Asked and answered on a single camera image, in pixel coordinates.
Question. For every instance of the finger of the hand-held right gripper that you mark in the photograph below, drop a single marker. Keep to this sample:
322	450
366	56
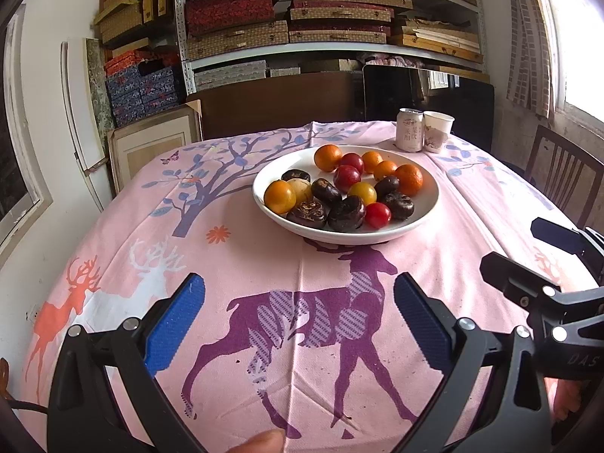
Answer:
561	238
509	276

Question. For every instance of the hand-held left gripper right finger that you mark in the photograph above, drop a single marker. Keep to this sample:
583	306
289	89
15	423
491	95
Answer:
420	325

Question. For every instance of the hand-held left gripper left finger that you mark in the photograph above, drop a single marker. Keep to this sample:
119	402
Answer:
174	321

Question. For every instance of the red tomato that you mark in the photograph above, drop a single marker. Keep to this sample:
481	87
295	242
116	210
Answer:
377	215

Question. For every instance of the small yellow fruit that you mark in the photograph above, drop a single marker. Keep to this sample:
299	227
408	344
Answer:
362	193

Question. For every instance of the yellow-orange persimmon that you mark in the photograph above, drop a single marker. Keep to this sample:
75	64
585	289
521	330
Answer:
279	197

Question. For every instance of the shiny red plum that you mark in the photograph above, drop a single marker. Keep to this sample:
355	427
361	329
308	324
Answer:
347	178

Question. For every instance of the peeled pale water chestnut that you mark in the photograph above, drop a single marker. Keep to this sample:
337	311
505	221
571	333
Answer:
301	190

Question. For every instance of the white ceramic bowl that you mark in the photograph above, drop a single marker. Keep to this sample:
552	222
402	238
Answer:
278	167

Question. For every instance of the large orange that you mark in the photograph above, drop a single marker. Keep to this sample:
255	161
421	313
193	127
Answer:
409	179
328	157

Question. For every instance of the person's left hand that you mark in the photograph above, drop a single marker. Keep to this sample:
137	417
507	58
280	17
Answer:
259	442

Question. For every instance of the dark wooden chair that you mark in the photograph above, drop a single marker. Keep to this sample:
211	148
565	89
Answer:
561	160

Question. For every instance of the pink printed tablecloth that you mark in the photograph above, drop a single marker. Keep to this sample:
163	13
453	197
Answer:
236	255

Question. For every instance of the medium orange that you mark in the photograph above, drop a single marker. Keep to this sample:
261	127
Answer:
385	171

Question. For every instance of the white paper cup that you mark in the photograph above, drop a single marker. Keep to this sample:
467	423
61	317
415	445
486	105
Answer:
436	132

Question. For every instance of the small orange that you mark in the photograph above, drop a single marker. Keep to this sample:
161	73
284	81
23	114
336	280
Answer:
372	160

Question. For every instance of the light wooden framed panel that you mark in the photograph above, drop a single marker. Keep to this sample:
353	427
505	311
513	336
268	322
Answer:
146	151

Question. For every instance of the pale drink can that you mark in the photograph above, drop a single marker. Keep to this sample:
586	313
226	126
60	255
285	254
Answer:
408	132

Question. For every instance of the red apple on plate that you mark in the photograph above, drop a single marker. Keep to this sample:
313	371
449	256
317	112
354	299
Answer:
352	162

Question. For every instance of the checked curtain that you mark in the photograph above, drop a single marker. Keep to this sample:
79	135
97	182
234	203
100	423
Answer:
528	56

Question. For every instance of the bright window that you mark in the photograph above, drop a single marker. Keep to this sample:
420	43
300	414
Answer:
580	33

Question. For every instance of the black glossy panel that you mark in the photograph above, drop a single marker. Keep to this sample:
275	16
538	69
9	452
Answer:
387	94

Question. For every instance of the stack of blue patterned boxes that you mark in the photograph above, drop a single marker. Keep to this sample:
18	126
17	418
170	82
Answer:
141	94

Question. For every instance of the light wooden boxes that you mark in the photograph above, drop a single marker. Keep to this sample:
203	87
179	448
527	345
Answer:
439	40

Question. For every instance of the marble slab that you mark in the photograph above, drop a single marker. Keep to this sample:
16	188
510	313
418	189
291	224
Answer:
96	99

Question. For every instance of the white boards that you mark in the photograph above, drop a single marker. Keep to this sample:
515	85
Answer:
78	104

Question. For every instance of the brown wooden board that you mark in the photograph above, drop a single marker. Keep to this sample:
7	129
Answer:
283	104

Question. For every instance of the pink cloth bundle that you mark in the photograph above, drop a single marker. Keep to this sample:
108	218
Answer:
396	60

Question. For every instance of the grey patterned boxes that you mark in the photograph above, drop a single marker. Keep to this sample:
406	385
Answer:
231	75

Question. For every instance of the orange-red patterned boxes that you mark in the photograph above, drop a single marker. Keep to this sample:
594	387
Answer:
127	62

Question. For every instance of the stack of tan woven boxes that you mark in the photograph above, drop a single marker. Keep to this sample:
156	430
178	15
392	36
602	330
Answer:
236	40

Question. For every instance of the white metal shelf rack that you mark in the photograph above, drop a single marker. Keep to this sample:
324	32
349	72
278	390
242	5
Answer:
178	33

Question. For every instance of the pile of tan gift boxes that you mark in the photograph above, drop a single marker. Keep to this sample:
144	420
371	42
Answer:
120	21

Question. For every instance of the red patterned boxes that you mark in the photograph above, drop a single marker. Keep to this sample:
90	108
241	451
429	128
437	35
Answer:
226	9

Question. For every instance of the white window frame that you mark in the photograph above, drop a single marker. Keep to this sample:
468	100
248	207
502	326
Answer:
28	151

